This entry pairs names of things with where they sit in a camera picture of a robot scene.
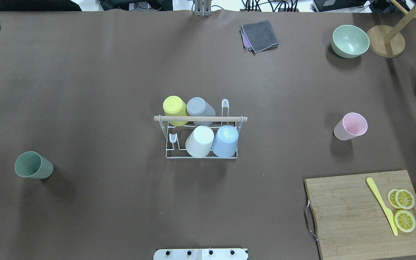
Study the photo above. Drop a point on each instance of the wooden cutting board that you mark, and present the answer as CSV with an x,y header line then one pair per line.
x,y
349,222

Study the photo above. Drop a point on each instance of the lemon slice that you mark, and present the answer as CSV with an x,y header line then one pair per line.
x,y
391,198
404,220
404,199

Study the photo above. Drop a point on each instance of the wooden mug tree stand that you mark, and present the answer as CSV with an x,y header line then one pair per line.
x,y
387,41

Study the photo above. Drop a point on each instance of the aluminium frame post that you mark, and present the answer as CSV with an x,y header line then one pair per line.
x,y
202,8

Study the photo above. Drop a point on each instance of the yellow plastic knife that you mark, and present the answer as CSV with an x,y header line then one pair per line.
x,y
388,213

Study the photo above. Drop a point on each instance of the grey plastic cup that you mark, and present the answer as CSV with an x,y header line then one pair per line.
x,y
197,106

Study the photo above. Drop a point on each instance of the light blue plastic cup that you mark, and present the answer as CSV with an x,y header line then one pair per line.
x,y
225,141

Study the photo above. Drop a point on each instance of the yellow plastic cup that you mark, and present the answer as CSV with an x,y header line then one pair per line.
x,y
174,106

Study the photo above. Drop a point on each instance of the pink plastic cup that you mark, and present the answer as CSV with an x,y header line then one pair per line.
x,y
351,126

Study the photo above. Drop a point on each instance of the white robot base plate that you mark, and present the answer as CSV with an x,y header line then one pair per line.
x,y
202,254

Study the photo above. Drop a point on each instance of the green plastic cup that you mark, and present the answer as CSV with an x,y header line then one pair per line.
x,y
31,164

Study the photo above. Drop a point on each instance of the purple folded cloth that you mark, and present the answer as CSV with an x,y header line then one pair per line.
x,y
245,41

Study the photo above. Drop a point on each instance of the mint green bowl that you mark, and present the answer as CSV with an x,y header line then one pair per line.
x,y
349,41

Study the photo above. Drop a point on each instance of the white plastic cup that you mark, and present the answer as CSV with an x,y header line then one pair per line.
x,y
199,143

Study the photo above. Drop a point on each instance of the grey folded cloth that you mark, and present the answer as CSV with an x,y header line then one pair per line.
x,y
260,35

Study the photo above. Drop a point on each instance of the white wire cup rack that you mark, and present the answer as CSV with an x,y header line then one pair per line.
x,y
177,129

